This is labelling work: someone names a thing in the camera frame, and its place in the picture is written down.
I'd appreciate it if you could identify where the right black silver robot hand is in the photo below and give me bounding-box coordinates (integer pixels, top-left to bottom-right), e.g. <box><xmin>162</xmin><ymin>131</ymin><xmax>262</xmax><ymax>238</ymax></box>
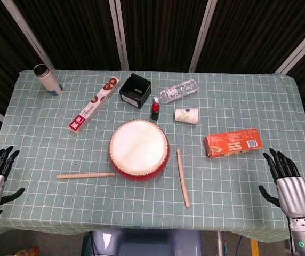
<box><xmin>258</xmin><ymin>148</ymin><xmax>305</xmax><ymax>218</ymax></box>

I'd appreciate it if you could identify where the wooden drumstick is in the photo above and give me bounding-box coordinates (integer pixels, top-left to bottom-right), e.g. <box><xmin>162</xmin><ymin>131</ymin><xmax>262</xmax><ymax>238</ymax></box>
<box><xmin>56</xmin><ymin>172</ymin><xmax>116</xmax><ymax>180</ymax></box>
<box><xmin>175</xmin><ymin>148</ymin><xmax>191</xmax><ymax>209</ymax></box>

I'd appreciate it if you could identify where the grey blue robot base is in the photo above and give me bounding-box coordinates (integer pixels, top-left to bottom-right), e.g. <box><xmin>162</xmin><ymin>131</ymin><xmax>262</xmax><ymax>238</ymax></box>
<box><xmin>90</xmin><ymin>229</ymin><xmax>204</xmax><ymax>256</ymax></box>

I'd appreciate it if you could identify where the red drum with white skin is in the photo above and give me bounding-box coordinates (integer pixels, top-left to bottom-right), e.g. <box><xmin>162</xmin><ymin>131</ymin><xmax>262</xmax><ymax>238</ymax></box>
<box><xmin>108</xmin><ymin>119</ymin><xmax>171</xmax><ymax>183</ymax></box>

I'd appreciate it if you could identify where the green checked tablecloth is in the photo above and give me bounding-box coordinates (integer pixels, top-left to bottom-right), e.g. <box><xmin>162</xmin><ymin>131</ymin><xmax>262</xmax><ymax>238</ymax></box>
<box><xmin>0</xmin><ymin>69</ymin><xmax>305</xmax><ymax>244</ymax></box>

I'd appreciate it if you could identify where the orange cardboard snack box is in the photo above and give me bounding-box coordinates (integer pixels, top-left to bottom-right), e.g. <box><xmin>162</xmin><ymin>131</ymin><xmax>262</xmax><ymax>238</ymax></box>
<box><xmin>204</xmin><ymin>127</ymin><xmax>264</xmax><ymax>159</ymax></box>

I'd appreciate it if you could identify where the steel and white thermos bottle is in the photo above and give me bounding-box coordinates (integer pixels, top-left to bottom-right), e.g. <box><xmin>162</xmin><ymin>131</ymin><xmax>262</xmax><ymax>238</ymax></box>
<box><xmin>33</xmin><ymin>63</ymin><xmax>63</xmax><ymax>97</ymax></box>

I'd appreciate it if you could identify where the white paper cup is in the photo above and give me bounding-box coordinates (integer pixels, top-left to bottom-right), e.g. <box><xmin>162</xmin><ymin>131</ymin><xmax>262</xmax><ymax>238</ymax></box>
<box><xmin>174</xmin><ymin>107</ymin><xmax>199</xmax><ymax>126</ymax></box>

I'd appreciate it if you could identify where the long white baking paper box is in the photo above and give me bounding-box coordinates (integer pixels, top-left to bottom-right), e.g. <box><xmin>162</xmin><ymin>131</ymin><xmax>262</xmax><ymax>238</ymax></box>
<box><xmin>68</xmin><ymin>76</ymin><xmax>121</xmax><ymax>132</ymax></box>

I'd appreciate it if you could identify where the clear plastic water bottle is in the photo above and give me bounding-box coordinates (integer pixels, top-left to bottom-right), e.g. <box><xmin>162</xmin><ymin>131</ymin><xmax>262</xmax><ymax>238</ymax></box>
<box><xmin>152</xmin><ymin>78</ymin><xmax>199</xmax><ymax>106</ymax></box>

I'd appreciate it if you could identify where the small red capped bottle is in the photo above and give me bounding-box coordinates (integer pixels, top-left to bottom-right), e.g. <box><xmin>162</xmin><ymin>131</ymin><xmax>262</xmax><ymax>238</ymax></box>
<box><xmin>150</xmin><ymin>101</ymin><xmax>161</xmax><ymax>122</ymax></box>

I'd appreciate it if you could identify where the open black cardboard box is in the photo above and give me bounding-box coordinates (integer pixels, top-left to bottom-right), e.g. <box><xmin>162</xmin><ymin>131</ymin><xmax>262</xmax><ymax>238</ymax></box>
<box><xmin>118</xmin><ymin>73</ymin><xmax>153</xmax><ymax>109</ymax></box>

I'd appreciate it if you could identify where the white screen frame post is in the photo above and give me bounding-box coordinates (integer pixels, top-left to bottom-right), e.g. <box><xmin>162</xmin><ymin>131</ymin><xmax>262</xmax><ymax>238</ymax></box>
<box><xmin>276</xmin><ymin>25</ymin><xmax>305</xmax><ymax>75</ymax></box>
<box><xmin>1</xmin><ymin>0</ymin><xmax>55</xmax><ymax>71</ymax></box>
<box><xmin>108</xmin><ymin>0</ymin><xmax>130</xmax><ymax>72</ymax></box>
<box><xmin>189</xmin><ymin>0</ymin><xmax>217</xmax><ymax>73</ymax></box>

